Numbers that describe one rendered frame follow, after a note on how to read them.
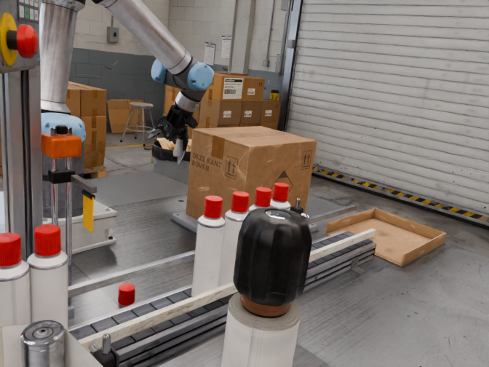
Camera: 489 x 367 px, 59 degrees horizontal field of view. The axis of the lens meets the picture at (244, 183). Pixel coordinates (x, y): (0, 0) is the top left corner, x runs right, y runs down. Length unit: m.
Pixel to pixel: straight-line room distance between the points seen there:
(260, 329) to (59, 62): 0.92
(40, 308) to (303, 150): 0.88
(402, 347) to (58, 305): 0.64
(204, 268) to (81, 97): 3.59
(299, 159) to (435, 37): 3.78
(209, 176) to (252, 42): 5.16
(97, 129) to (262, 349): 4.02
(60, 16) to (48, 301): 0.77
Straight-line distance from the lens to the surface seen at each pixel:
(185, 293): 0.89
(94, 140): 4.44
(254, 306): 0.49
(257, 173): 1.17
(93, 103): 4.38
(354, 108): 5.23
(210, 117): 4.50
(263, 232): 0.44
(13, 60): 0.61
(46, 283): 0.65
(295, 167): 1.29
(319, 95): 5.46
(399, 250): 1.40
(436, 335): 1.03
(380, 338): 0.96
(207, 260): 0.81
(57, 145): 0.68
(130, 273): 0.78
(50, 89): 1.22
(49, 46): 1.23
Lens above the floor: 1.34
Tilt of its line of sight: 16 degrees down
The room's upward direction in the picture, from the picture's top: 7 degrees clockwise
